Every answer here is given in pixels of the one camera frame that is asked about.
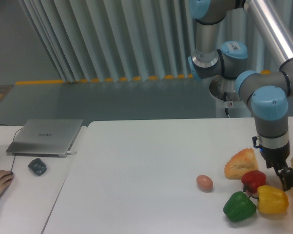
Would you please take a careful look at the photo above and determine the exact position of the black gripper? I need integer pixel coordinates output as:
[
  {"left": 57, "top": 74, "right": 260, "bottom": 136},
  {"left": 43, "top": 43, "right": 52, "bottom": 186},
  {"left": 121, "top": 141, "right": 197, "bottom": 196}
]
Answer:
[{"left": 252, "top": 136, "right": 293, "bottom": 191}]

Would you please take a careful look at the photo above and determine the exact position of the yellow bell pepper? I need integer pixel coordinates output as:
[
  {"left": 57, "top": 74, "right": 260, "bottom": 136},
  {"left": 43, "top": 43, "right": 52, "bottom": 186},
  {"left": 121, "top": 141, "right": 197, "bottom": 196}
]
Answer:
[{"left": 251, "top": 185, "right": 289, "bottom": 215}]

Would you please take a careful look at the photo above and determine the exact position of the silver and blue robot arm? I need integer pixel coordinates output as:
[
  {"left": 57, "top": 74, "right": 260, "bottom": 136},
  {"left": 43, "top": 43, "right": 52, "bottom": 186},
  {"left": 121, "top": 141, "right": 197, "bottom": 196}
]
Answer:
[{"left": 188, "top": 0, "right": 293, "bottom": 191}]

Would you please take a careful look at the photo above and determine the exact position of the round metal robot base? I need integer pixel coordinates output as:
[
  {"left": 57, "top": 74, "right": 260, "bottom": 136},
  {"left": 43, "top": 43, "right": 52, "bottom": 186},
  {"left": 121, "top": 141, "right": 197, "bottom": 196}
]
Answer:
[{"left": 209, "top": 76, "right": 241, "bottom": 102}]

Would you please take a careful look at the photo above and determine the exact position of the red bell pepper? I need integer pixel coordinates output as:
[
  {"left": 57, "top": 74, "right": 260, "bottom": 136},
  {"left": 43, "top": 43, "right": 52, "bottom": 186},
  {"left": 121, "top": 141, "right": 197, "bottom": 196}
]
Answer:
[{"left": 241, "top": 170, "right": 267, "bottom": 194}]

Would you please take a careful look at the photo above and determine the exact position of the green bell pepper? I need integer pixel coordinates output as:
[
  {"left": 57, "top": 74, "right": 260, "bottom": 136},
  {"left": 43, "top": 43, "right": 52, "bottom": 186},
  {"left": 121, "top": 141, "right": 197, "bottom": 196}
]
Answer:
[{"left": 223, "top": 191, "right": 256, "bottom": 222}]

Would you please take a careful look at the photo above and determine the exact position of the person's hand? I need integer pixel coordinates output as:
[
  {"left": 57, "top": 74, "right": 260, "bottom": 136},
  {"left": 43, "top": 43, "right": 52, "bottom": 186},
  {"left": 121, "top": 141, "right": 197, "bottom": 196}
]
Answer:
[{"left": 0, "top": 170, "right": 14, "bottom": 195}]

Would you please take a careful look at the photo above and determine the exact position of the golden bread piece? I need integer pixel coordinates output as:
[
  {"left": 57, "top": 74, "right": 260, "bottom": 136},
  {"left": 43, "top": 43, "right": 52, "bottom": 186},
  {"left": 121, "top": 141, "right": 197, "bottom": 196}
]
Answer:
[{"left": 224, "top": 148, "right": 258, "bottom": 179}]

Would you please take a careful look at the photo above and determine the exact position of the brown egg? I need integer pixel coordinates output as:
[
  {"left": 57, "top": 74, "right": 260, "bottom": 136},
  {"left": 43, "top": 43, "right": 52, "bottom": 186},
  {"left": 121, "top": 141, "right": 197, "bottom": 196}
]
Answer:
[{"left": 196, "top": 175, "right": 214, "bottom": 191}]

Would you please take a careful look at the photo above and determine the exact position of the white usb plug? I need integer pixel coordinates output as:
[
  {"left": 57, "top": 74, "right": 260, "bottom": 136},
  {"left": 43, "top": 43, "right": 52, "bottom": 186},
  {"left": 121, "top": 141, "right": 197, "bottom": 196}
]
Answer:
[{"left": 67, "top": 151, "right": 77, "bottom": 155}]

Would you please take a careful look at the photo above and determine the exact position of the silver laptop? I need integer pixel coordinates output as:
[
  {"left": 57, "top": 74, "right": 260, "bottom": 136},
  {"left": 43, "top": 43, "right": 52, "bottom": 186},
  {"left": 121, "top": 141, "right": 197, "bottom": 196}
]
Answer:
[{"left": 6, "top": 119, "right": 83, "bottom": 157}]

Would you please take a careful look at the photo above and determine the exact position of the small dark grey tray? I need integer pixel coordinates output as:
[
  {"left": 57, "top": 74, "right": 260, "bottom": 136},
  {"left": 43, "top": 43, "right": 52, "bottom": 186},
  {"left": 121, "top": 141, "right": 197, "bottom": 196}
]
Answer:
[{"left": 28, "top": 158, "right": 47, "bottom": 176}]

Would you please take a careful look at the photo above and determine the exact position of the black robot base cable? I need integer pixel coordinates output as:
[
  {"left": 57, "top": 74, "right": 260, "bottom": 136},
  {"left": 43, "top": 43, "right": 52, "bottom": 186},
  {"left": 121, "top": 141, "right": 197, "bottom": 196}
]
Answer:
[{"left": 222, "top": 91, "right": 230, "bottom": 119}]

